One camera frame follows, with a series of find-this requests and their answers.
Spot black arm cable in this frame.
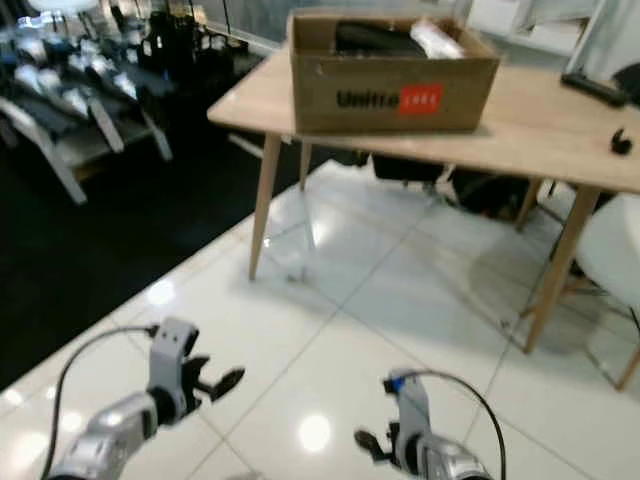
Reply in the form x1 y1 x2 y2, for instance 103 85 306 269
52 325 161 479
405 368 509 480

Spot small black clip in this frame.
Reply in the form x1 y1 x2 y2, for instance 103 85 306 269
610 128 635 157

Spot black chair back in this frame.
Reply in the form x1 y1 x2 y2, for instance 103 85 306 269
622 62 640 106

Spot white chair with wooden legs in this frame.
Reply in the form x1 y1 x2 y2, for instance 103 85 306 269
520 193 640 393

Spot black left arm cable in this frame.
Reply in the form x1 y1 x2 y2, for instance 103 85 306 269
52 325 161 479

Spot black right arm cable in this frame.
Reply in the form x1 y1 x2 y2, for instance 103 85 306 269
405 368 509 480

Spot cardboard box with red print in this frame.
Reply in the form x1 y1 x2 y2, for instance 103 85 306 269
288 10 502 137

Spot white plastic bag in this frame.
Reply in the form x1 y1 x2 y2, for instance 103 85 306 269
410 17 468 61

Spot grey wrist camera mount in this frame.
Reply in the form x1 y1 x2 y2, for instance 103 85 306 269
147 317 201 401
382 368 433 451

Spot white monitor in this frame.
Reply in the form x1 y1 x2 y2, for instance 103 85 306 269
565 0 640 81

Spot black bags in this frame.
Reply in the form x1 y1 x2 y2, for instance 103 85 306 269
370 153 536 223

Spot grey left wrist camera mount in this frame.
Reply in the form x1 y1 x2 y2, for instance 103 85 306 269
147 317 201 401

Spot white cabinet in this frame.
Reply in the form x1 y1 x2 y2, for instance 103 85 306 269
465 0 581 56

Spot light wooden table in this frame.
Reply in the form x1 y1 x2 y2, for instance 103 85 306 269
208 40 640 356

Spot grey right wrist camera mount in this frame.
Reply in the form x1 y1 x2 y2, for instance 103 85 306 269
382 368 433 451

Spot black bundle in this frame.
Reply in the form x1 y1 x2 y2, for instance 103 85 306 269
334 21 426 59

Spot metal rack with black robots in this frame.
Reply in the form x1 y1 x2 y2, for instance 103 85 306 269
0 0 261 206

